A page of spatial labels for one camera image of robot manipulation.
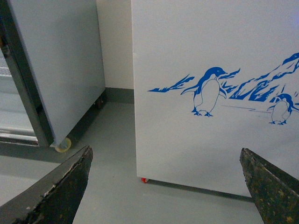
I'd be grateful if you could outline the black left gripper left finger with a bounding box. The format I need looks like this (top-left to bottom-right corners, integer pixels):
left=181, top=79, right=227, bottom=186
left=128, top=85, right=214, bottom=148
left=0, top=145, right=93, bottom=224

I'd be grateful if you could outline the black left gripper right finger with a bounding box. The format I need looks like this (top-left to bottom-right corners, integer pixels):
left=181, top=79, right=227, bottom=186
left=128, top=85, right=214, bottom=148
left=240, top=148, right=299, bottom=224

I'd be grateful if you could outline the yellowish fridge foot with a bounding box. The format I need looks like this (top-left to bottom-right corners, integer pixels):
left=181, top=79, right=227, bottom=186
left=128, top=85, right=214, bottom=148
left=55, top=137, right=71, bottom=153

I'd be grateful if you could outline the grey upright display fridge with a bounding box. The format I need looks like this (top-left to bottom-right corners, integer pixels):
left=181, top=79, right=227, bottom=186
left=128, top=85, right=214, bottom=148
left=0, top=0, right=105, bottom=148

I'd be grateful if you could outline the orange freezer caster wheel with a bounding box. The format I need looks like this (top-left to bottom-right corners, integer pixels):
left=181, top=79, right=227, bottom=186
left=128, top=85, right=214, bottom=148
left=141, top=178, right=149, bottom=183

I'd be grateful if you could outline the white chest freezer with penguins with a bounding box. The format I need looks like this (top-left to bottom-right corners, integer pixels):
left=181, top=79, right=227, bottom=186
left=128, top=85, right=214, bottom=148
left=131, top=0, right=299, bottom=196

